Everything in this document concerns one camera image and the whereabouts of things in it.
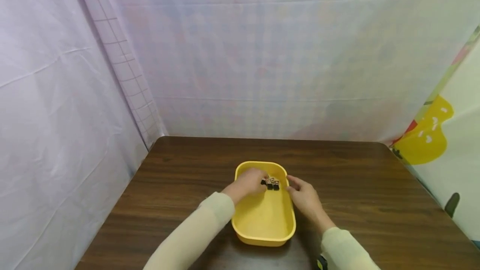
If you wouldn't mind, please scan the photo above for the yellow plastic tub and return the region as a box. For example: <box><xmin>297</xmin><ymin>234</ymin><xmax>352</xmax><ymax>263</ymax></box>
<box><xmin>231</xmin><ymin>161</ymin><xmax>297</xmax><ymax>247</ymax></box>

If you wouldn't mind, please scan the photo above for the person's left forearm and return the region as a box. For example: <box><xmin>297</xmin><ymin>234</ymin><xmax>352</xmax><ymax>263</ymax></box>
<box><xmin>143</xmin><ymin>190</ymin><xmax>236</xmax><ymax>270</ymax></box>

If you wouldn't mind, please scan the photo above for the person's right hand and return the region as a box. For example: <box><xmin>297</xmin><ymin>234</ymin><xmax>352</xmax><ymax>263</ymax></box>
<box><xmin>286</xmin><ymin>175</ymin><xmax>331</xmax><ymax>231</ymax></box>

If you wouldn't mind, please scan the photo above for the person's left hand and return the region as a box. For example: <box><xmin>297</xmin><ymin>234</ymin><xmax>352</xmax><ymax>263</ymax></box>
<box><xmin>226</xmin><ymin>168</ymin><xmax>270</xmax><ymax>205</ymax></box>

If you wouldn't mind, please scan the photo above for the cluster of small black clips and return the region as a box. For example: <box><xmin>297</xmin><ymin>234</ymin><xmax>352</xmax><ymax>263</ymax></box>
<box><xmin>261</xmin><ymin>177</ymin><xmax>280</xmax><ymax>191</ymax></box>

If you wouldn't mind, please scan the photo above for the person's right forearm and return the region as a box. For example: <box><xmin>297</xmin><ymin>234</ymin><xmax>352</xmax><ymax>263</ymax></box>
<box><xmin>314</xmin><ymin>219</ymin><xmax>380</xmax><ymax>270</ymax></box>

